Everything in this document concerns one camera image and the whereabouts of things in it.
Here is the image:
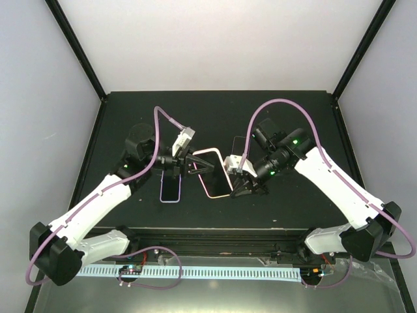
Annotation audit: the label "pink edged smartphone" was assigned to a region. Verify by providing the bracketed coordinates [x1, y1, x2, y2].
[193, 147, 233, 199]

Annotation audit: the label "black smartphone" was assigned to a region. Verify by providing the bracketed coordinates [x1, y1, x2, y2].
[231, 136, 246, 156]

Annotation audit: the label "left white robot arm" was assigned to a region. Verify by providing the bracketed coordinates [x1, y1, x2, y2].
[26, 123, 214, 286]

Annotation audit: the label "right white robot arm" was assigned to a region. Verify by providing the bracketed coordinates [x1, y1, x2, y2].
[225, 118, 402, 263]

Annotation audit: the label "phone in purple case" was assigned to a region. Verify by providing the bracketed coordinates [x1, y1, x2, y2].
[160, 171, 182, 203]

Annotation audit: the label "right electronics board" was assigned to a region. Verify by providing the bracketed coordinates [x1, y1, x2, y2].
[300, 268, 325, 278]

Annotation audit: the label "electronics board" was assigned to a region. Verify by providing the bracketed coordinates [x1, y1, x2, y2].
[300, 268, 325, 278]
[119, 265, 143, 275]

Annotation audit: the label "left electronics board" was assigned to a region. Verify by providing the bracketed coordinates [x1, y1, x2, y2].
[119, 265, 143, 275]

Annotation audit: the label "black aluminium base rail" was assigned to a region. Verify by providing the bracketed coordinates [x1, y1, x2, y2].
[48, 227, 405, 265]

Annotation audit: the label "light blue cable duct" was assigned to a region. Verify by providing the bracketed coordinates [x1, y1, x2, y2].
[77, 264, 301, 282]

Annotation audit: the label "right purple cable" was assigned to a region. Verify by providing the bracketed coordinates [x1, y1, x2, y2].
[240, 97, 417, 290]

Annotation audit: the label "purple cable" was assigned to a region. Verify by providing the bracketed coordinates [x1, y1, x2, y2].
[240, 97, 417, 290]
[25, 105, 190, 290]

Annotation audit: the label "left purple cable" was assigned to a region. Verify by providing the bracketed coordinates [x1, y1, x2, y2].
[25, 105, 190, 290]

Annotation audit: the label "left frame post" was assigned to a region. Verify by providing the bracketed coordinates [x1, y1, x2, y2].
[45, 0, 107, 101]

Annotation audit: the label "frame post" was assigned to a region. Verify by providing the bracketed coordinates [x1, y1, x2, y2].
[45, 0, 107, 101]
[332, 0, 396, 100]

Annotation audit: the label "right frame post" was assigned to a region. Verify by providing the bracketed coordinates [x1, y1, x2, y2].
[332, 0, 396, 100]

